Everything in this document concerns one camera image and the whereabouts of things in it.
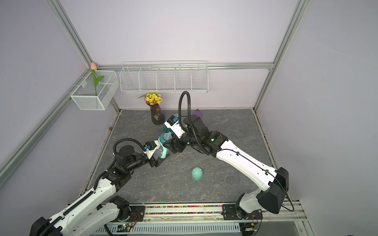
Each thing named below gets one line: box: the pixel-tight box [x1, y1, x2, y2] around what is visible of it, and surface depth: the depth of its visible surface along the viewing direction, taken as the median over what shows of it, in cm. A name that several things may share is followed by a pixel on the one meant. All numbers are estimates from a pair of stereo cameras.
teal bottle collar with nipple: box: [159, 131, 173, 145], surface depth 66 cm
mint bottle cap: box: [191, 166, 204, 180], surface depth 86 cm
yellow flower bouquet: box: [136, 91, 163, 106], surface depth 96 cm
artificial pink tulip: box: [90, 62, 105, 96], surface depth 91 cm
